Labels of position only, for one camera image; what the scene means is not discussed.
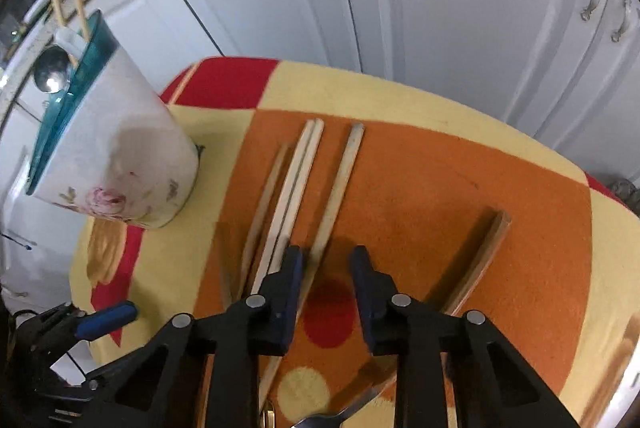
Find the metal fork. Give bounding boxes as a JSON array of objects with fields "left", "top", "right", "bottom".
[{"left": 294, "top": 374, "right": 397, "bottom": 428}]

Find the dark thin wooden chopstick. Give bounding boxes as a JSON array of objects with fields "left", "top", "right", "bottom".
[{"left": 235, "top": 143, "right": 288, "bottom": 299}]

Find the light wooden chopstick pair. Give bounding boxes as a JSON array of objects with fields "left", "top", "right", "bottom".
[
  {"left": 268, "top": 118, "right": 324, "bottom": 274},
  {"left": 250, "top": 119, "right": 314, "bottom": 295}
]

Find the white floral utensil cup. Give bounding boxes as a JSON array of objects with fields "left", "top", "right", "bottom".
[{"left": 25, "top": 10, "right": 198, "bottom": 229}]

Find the pale wooden chopstick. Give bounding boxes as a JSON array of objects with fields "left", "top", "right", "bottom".
[{"left": 258, "top": 121, "right": 367, "bottom": 409}]

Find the brown wooden chopstick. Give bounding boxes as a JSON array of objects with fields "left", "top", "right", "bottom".
[{"left": 442, "top": 211, "right": 512, "bottom": 315}]

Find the orange yellow red table cloth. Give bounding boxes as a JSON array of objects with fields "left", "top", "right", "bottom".
[{"left": 70, "top": 58, "right": 639, "bottom": 427}]

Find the metal spoon in cup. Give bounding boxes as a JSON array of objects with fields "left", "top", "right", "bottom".
[{"left": 34, "top": 45, "right": 72, "bottom": 94}]

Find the cabinet door handle pair right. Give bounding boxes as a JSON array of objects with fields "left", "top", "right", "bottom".
[{"left": 611, "top": 0, "right": 632, "bottom": 44}]

